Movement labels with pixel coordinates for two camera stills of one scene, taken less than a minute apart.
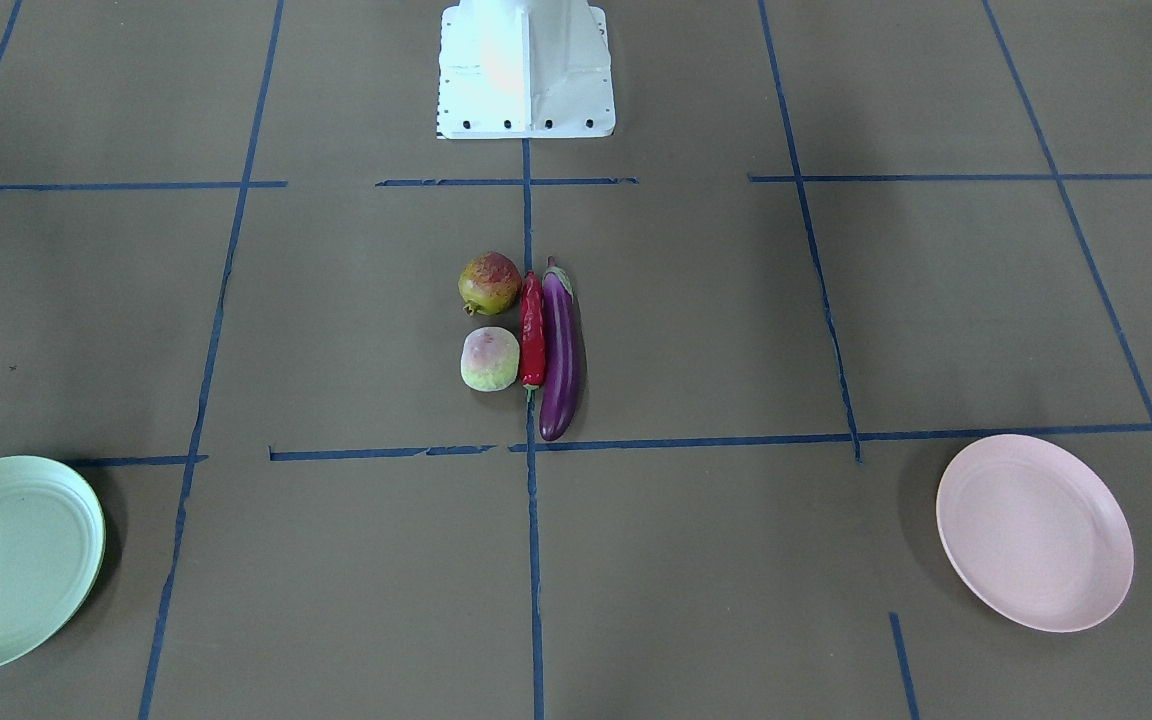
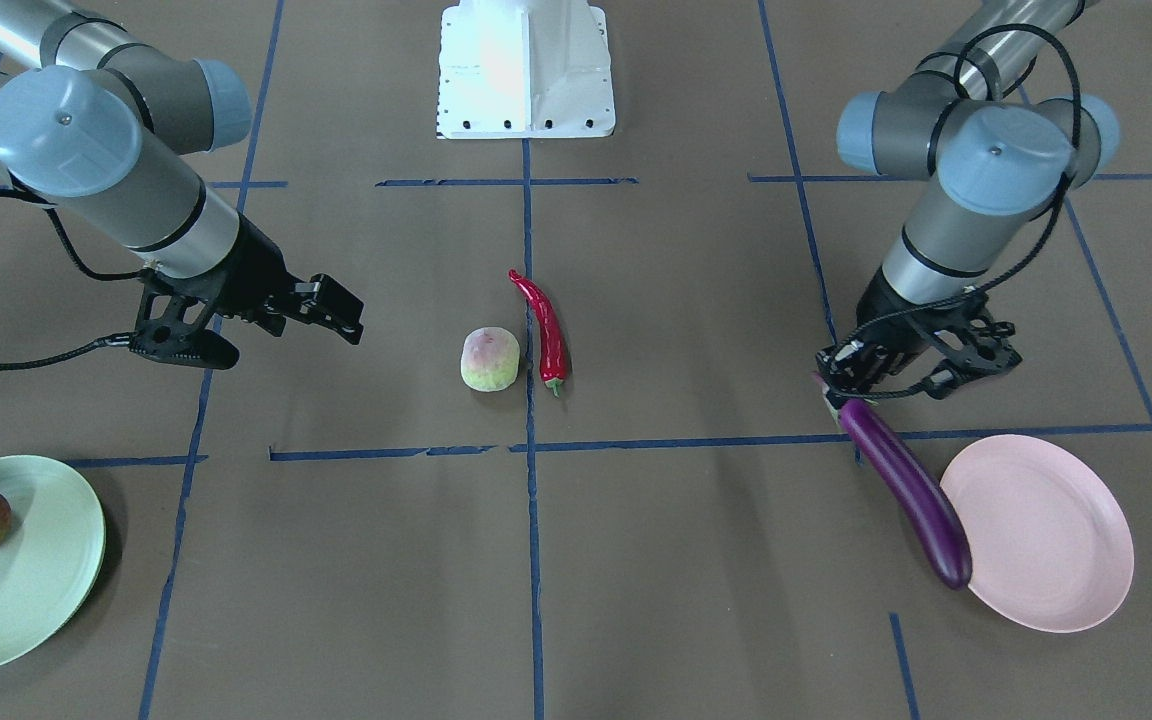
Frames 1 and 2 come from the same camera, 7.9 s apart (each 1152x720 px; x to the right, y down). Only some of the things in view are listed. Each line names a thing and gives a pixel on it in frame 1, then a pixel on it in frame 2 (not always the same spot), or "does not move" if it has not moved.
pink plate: [1035, 533] does not move
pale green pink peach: [489, 359] does not move
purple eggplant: [561, 350] -> [894, 456]
